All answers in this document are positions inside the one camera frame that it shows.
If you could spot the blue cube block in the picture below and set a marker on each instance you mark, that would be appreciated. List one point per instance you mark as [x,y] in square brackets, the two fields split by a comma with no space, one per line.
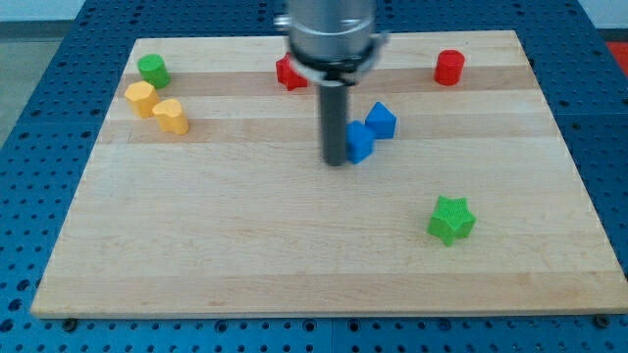
[360,141]

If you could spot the blue triangular block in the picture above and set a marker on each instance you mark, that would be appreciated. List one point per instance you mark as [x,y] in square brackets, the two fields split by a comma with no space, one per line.
[381,121]

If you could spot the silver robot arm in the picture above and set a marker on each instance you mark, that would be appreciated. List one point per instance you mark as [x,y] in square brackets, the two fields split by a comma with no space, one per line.
[332,42]

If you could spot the wooden board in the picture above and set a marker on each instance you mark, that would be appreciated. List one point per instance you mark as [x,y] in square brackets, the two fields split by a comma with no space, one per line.
[241,218]

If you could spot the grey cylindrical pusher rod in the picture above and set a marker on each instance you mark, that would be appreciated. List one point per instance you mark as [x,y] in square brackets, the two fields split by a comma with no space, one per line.
[333,108]

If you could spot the red star block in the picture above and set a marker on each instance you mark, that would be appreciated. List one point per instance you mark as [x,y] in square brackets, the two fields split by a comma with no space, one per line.
[287,76]

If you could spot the green star block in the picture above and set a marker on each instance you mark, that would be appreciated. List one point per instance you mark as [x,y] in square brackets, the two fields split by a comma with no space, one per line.
[451,220]

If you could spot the yellow heart block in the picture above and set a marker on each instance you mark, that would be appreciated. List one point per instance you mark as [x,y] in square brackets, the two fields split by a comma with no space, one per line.
[171,116]

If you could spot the red cylinder block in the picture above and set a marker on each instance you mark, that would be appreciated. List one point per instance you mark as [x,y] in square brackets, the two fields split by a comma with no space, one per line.
[449,67]

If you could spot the yellow hexagon block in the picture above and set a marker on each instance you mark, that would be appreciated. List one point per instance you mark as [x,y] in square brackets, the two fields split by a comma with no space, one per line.
[142,97]

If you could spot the green cylinder block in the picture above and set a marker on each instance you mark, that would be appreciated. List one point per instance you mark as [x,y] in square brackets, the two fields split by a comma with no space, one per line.
[152,69]

